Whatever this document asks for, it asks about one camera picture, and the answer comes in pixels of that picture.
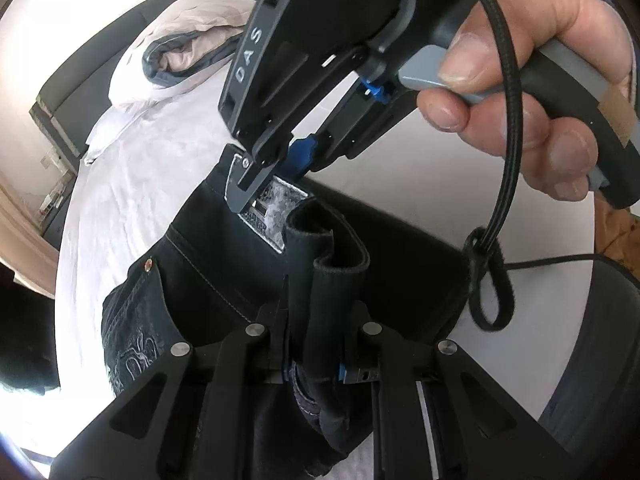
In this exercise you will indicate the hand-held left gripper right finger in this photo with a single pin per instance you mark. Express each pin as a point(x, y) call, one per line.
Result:
point(360, 350)

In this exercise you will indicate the black hanging garment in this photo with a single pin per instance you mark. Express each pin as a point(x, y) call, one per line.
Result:
point(25, 335)

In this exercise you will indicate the beige curtain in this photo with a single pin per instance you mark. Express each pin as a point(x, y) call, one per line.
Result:
point(25, 240)

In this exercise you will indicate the person's right hand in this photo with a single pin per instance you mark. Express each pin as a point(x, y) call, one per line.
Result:
point(565, 10)

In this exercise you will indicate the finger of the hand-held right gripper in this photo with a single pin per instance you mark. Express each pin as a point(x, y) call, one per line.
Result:
point(350, 125)
point(301, 156)

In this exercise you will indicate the bed with white sheet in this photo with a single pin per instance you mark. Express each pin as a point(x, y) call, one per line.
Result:
point(140, 200)

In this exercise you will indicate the white pillow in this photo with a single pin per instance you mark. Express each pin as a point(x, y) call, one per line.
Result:
point(115, 130)

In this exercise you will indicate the dark grey padded object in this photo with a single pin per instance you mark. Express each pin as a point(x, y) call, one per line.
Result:
point(605, 370)

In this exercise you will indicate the grey upholstered headboard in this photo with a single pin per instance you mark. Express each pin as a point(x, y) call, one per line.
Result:
point(75, 85)

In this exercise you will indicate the black denim pants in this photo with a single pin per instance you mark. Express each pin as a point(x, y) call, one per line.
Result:
point(210, 260)

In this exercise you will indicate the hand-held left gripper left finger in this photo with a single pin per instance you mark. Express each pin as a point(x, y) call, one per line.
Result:
point(272, 350)

